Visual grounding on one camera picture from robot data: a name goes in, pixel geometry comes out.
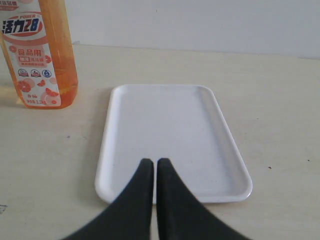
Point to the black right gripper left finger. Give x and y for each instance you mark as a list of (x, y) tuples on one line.
[(128, 217)]

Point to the orange pump soap bottle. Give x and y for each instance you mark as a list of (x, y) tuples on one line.
[(36, 43)]

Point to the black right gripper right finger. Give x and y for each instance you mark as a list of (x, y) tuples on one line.
[(180, 216)]

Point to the white rectangular plastic tray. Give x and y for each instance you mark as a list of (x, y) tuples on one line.
[(181, 122)]

